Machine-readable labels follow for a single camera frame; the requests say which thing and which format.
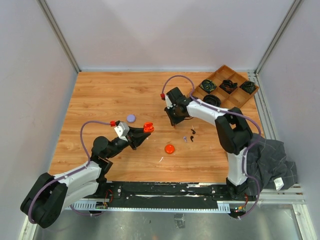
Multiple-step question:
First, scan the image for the rolled dark belt lower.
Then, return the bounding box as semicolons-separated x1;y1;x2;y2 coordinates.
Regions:
203;94;222;107

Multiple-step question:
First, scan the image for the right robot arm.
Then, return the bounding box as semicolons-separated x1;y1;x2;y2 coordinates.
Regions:
160;87;253;200

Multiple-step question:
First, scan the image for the grey checked cloth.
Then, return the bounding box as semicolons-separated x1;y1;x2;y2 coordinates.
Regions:
244;133;298;196

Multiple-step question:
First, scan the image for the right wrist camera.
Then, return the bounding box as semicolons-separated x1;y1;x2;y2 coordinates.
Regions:
164;95;173;109

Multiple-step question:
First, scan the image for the rolled dark belt top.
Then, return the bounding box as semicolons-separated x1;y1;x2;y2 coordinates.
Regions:
219;79;238;94

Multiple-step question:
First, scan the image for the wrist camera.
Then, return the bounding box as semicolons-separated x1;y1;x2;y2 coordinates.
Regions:
164;95;173;109
113;121;130;142

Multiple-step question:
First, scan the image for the wooden divided tray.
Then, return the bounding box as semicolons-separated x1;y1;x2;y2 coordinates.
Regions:
192;65;259;109

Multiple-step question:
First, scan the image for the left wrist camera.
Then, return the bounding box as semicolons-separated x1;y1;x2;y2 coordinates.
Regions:
113;121;130;142

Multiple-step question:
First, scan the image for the rolled dark belt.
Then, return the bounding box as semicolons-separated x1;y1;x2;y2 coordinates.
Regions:
219;79;238;94
203;94;222;107
240;81;256;94

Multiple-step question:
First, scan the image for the rolled green patterned belt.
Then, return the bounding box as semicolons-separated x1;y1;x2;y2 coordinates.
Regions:
200;79;217;94

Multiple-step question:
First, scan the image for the rolled dark belt right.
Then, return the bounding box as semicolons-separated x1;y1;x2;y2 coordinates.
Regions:
240;81;256;94

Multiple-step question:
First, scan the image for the orange earbud case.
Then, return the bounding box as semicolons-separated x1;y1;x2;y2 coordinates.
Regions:
164;144;175;154
143;122;155;133

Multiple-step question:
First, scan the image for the purple earbud case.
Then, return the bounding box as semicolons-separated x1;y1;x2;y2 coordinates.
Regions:
126;114;137;123

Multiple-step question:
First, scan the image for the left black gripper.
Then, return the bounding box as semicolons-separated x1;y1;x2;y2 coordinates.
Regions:
105;125;151;159

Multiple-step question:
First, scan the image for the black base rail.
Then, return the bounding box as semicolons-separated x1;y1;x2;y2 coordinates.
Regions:
83;181;246;211

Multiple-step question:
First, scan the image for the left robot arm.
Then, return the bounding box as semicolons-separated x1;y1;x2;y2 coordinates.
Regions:
20;121;155;229

